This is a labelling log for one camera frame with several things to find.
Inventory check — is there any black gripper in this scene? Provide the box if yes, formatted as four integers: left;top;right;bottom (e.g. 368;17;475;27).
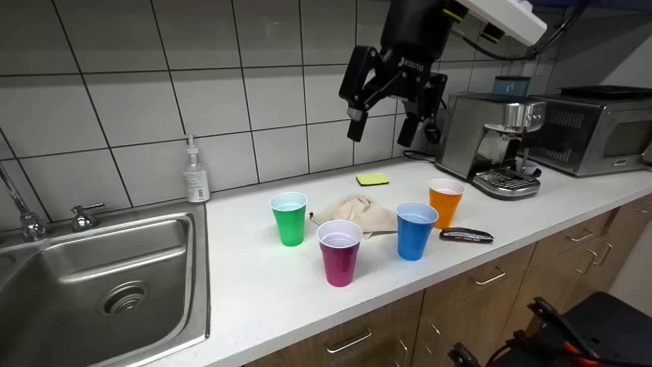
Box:
337;0;457;150

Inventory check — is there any orange plastic cup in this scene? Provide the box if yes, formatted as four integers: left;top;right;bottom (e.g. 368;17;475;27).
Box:
427;178;466;232

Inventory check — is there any blue plastic cup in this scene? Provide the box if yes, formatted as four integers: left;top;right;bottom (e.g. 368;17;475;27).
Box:
395;200;440;263

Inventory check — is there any green plastic cup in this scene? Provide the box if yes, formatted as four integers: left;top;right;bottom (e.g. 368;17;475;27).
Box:
268;193;310;250

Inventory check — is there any silver espresso machine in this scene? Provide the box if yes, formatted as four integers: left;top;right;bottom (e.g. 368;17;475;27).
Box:
434;92;549;203

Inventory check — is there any yellow sponge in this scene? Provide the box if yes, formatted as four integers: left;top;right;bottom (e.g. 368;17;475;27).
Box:
355;172;391;189

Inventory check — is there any beige folded cloth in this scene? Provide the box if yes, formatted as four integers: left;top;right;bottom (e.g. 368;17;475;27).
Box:
308;194;400;240

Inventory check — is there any small translucent cup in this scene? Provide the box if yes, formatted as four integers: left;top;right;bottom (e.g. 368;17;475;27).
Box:
514;155;546;179

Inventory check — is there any black snack bar wrapper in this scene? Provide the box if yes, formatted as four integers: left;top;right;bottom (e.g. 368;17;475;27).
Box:
439;226;496;246

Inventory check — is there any magenta plastic cup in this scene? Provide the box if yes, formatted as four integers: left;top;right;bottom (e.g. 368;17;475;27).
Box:
313;219;365;291

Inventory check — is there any silver microwave oven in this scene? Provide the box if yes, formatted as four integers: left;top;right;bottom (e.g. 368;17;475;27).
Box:
528;85;652;179

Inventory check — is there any clear soap pump bottle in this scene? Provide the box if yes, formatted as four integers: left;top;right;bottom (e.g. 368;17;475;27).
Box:
182;134;212;207

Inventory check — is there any wooden cabinet drawer front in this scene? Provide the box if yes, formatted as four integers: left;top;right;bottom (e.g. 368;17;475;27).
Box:
242;293;426;367
528;210;618;270
409;243;538;367

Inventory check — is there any black cart with orange parts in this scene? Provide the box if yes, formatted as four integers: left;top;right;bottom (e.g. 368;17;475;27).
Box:
446;293;652;367

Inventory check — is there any stainless steel sink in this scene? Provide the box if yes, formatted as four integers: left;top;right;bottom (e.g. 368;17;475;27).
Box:
0;203;212;367

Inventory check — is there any chrome faucet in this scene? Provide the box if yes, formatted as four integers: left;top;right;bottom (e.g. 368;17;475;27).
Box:
0;129;49;243

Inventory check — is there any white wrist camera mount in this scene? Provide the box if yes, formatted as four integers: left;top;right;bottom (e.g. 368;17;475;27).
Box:
461;0;551;49

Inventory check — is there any chrome tap handle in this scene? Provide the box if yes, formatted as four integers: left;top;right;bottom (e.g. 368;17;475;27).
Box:
70;203;107;232

